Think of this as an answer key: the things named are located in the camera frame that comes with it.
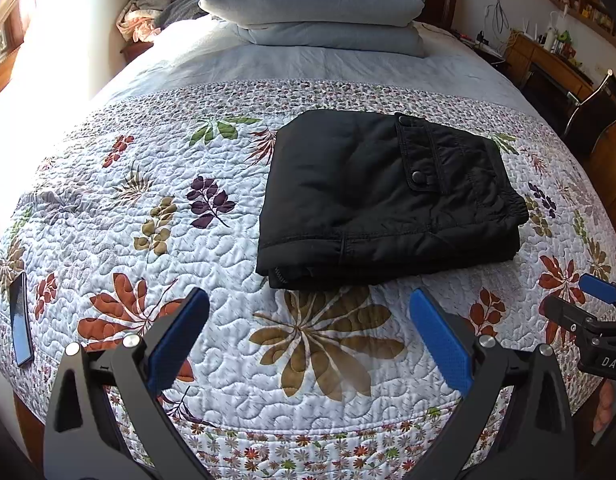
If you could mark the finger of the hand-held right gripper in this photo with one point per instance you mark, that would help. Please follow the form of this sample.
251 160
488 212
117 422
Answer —
563 310
598 286

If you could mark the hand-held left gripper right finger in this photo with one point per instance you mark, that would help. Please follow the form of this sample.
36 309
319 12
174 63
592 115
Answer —
438 335

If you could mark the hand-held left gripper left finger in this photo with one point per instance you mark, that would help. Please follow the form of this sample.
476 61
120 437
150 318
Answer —
180 335

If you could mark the black jacket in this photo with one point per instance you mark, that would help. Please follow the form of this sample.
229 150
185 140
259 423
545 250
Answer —
363 200

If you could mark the person's right hand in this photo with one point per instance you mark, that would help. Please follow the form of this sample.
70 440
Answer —
605 405

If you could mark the floral quilted bedspread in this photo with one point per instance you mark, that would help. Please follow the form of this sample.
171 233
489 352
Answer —
237 310

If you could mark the black smartphone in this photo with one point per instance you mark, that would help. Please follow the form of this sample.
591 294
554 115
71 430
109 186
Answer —
21 320

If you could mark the wooden desk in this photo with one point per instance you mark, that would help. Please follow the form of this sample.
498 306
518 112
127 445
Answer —
543 70

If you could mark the white bottle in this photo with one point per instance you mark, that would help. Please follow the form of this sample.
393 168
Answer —
550 37

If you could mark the wooden nightstand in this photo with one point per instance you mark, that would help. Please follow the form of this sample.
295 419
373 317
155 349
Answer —
135 50

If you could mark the crumpled light clothes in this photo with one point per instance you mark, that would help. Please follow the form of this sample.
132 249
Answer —
145 10

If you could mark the dark striped pillow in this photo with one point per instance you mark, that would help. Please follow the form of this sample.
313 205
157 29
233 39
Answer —
180 7

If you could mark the folded grey duvet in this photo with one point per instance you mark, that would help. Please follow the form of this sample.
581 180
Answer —
308 0

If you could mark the metal frame chair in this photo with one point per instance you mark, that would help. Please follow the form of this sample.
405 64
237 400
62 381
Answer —
590 110

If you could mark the wooden window frame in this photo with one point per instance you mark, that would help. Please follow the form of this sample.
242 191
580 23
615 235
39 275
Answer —
7 45

